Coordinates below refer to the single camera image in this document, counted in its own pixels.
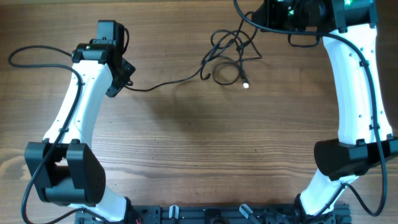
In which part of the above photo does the black USB-C cable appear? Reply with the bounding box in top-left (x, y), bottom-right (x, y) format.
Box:
top-left (124, 29), bottom-right (246, 93)

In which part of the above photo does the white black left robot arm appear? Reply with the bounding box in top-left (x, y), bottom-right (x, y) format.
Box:
top-left (21, 20), bottom-right (136, 223)

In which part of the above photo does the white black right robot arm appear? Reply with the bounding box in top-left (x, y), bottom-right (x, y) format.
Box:
top-left (251, 0), bottom-right (397, 218)

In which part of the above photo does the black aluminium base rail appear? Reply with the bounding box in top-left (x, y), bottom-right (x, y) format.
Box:
top-left (74, 203), bottom-right (352, 224)

